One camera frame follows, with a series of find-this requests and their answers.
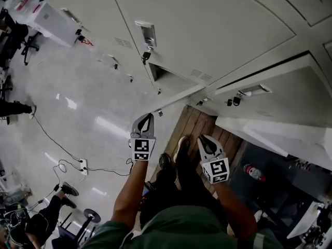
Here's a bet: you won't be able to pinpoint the black office chair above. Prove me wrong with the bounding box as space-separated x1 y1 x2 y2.
0 8 41 67

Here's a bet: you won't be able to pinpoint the person's black trousers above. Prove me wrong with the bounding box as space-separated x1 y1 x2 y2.
140 141 229 230

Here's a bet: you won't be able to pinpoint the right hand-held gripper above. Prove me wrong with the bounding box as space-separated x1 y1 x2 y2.
198 135 230 185

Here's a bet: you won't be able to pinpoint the person's right forearm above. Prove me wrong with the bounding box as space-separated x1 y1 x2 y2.
214 182 257 241

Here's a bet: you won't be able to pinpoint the black power cable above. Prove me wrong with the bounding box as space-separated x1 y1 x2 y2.
32 113 84 165

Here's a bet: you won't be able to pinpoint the person's left forearm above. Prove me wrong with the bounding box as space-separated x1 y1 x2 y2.
111 160 148 230

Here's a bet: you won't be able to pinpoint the person's green shirt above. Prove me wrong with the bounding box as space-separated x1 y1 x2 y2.
80 205 283 249

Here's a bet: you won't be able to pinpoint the white carton box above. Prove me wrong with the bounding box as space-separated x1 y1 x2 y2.
25 1 78 48

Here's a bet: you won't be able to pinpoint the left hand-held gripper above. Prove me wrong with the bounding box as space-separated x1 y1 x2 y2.
129 113 157 162

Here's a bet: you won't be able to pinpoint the person's left shoe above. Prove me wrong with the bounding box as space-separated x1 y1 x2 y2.
158 152 172 171

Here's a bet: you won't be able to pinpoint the black stool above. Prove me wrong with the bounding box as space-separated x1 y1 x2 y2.
76 207 102 243

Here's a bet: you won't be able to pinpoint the white power strip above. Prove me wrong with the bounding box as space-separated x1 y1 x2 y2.
78 158 89 176

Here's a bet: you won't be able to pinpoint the white foam tray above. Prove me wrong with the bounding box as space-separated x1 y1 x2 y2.
286 200 326 240

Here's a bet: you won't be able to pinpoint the beige metal locker cabinet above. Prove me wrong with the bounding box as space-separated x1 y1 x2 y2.
33 0 332 127

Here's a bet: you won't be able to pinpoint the person's shoe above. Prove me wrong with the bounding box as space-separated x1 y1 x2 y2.
173 135 191 163
158 152 172 171

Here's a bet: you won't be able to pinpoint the plastic bottle red label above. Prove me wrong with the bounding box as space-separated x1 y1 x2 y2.
243 164 267 183

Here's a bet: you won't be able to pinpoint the person's right shoe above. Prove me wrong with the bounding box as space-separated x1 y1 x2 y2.
173 135 191 163

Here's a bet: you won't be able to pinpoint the wooden slat platform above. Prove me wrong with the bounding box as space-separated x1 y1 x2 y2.
151 104 246 199

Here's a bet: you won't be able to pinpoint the white foam box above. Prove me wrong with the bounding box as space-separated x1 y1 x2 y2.
215 114 332 171

